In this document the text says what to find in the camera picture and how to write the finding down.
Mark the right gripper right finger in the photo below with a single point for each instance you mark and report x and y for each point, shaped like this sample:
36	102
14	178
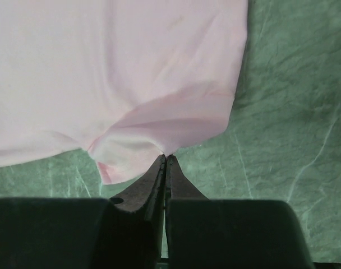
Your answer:
206	233

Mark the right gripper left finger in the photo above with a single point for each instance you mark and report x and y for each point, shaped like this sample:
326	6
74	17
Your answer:
124	231

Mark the pink t shirt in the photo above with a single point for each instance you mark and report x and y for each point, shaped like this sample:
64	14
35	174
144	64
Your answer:
126	81

